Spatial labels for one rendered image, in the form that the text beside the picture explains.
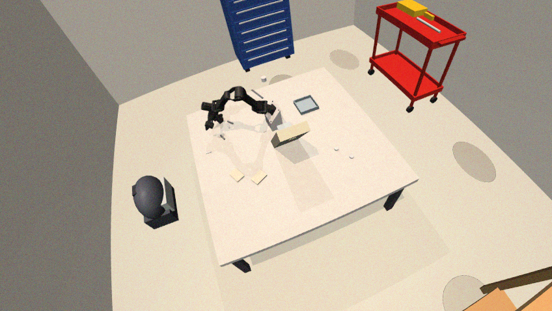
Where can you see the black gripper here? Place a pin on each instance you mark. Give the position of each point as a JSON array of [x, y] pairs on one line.
[[210, 118]]

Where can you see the grey flat panel with round hole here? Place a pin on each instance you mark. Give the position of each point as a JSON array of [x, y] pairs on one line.
[[290, 134]]

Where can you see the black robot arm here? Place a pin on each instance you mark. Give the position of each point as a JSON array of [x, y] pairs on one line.
[[258, 107]]

